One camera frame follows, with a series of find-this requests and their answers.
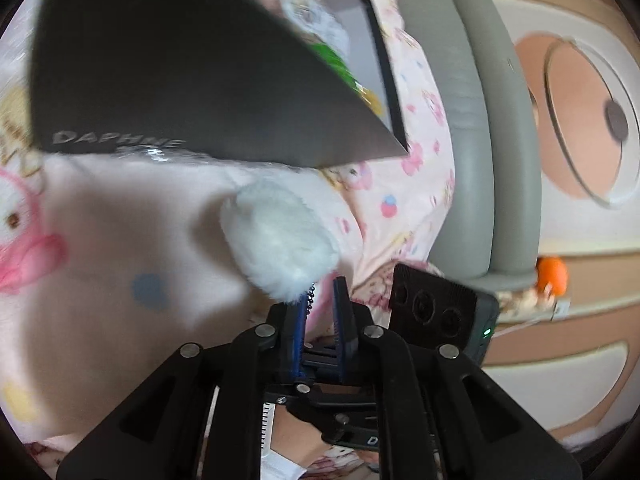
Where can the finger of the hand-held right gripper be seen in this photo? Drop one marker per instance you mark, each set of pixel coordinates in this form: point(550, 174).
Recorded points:
point(310, 400)

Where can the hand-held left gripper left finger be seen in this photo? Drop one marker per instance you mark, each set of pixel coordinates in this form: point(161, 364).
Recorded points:
point(300, 320)

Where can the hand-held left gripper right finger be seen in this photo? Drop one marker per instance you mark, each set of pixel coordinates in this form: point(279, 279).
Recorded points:
point(340, 310)

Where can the black cardboard box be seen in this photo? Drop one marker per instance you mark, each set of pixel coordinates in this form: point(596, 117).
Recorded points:
point(150, 60)

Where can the cream printed cloth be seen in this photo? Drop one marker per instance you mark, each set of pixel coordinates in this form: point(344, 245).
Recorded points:
point(520, 301)

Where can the orange plush toy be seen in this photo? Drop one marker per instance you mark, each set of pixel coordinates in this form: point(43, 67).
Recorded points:
point(552, 275)

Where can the pink printed blanket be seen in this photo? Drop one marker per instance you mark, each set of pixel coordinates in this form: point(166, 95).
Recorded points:
point(125, 220)

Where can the beige cartoon floor mat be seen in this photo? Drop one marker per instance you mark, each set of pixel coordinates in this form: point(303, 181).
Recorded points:
point(575, 110)

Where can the yellow corn snack packet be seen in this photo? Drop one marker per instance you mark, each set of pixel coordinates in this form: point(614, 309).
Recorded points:
point(335, 60)

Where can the white printed packet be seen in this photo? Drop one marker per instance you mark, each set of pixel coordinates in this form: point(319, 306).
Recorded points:
point(310, 10)

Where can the grey padded bed frame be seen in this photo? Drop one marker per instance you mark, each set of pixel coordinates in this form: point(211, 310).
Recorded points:
point(475, 110)

